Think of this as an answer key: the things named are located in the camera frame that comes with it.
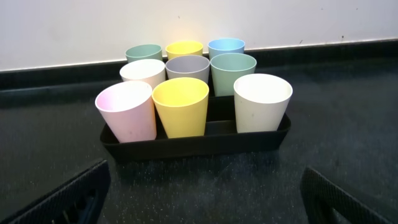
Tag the grey cup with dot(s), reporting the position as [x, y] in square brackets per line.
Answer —
[186, 65]

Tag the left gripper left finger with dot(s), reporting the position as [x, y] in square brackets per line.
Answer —
[68, 199]

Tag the pink cup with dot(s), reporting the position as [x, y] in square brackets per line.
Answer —
[130, 118]

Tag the blue cup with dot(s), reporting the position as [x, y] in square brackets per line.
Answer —
[225, 45]

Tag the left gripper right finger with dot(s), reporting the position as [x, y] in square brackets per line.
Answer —
[329, 202]

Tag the yellow cup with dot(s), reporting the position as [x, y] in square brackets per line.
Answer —
[183, 48]
[182, 112]

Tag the green cup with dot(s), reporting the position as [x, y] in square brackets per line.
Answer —
[143, 51]
[231, 74]

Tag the black tray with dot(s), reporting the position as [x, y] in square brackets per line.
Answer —
[199, 146]

